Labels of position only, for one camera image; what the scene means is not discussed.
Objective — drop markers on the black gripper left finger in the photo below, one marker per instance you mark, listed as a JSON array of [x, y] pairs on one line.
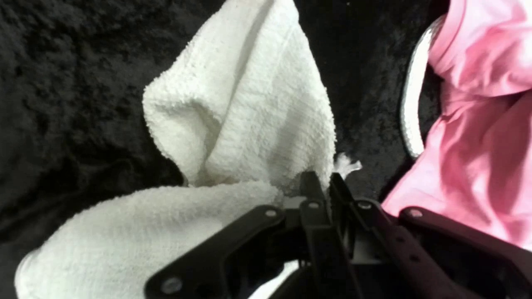
[[267, 250]]

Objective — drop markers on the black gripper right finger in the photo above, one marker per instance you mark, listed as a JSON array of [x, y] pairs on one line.
[[422, 255]]

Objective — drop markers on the large white towel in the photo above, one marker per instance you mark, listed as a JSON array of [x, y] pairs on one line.
[[260, 110]]

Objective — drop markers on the pink cloth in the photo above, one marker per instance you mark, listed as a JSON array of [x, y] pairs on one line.
[[488, 110]]

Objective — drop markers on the black tablecloth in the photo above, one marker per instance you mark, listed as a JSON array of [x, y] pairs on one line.
[[67, 110]]

